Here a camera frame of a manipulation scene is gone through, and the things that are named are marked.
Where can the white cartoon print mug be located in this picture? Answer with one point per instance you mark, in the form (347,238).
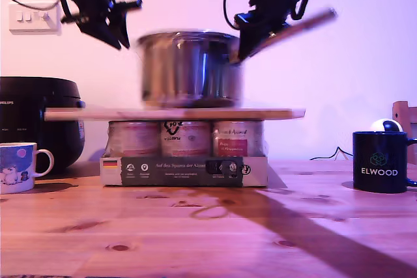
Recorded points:
(16,170)

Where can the white wall switch plate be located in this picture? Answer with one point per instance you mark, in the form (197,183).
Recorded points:
(19,24)

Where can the light wooden shelf board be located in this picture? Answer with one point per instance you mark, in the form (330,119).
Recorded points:
(130,114)

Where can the large stainless steel pot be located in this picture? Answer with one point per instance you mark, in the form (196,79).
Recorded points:
(189,69)

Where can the can with red label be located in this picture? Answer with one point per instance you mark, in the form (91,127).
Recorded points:
(238,138)
(133,138)
(185,138)

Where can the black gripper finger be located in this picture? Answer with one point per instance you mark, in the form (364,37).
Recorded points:
(101,32)
(257,40)
(120,24)

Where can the wooden chair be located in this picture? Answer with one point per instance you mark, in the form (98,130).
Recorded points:
(407,118)

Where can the dark blue Elwood mug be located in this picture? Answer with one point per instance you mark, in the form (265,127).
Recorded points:
(378,164)

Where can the cardboard tray of cans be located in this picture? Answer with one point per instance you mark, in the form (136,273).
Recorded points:
(182,174)

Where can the black Philips rice cooker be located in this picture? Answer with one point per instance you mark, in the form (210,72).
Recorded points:
(36,102)

